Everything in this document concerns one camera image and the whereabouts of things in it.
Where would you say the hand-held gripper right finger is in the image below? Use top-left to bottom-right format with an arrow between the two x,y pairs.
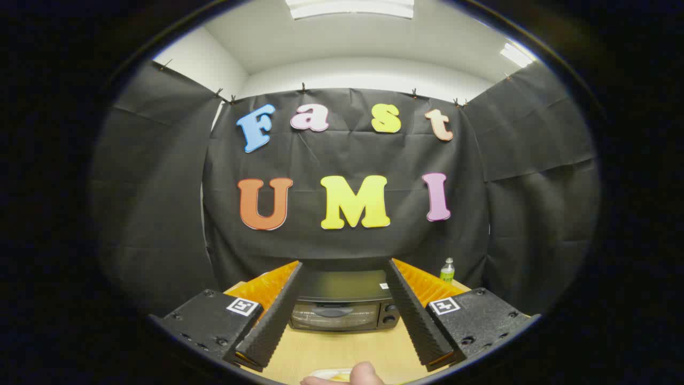
384,258 -> 541,373

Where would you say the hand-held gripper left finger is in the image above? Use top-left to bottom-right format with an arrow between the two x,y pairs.
150,261 -> 303,373

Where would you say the black toaster oven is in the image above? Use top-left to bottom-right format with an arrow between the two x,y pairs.
289,269 -> 401,333

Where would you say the white plate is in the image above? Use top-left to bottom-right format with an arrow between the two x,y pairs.
310,368 -> 353,382

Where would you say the small ceiling light panel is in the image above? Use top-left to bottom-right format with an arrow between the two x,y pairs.
500,43 -> 535,68

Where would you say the long ceiling light panel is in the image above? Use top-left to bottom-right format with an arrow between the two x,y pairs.
285,0 -> 415,20

